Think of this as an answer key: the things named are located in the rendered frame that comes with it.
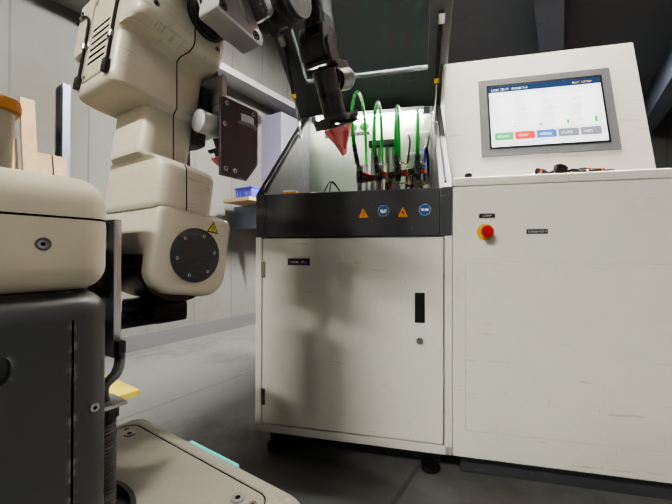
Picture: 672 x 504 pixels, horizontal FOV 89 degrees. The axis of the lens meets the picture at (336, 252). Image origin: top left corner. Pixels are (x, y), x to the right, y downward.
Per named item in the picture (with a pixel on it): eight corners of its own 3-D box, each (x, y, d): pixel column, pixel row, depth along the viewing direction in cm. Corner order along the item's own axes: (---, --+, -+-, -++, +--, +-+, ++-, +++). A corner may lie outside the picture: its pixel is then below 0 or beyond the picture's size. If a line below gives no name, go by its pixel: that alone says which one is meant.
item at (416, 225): (265, 237, 127) (265, 194, 127) (270, 237, 131) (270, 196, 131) (439, 235, 113) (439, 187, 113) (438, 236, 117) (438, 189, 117)
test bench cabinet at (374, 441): (254, 449, 127) (254, 237, 128) (303, 389, 184) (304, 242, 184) (452, 477, 111) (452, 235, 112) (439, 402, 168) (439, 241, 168)
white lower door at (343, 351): (260, 423, 126) (260, 238, 126) (262, 420, 128) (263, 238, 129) (443, 446, 111) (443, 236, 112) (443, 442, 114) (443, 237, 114)
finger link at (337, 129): (335, 155, 95) (327, 120, 92) (357, 150, 91) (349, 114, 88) (322, 161, 90) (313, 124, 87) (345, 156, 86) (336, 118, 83)
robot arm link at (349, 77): (296, 45, 81) (326, 32, 76) (322, 46, 90) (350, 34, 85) (310, 99, 86) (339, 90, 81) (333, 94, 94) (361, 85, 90)
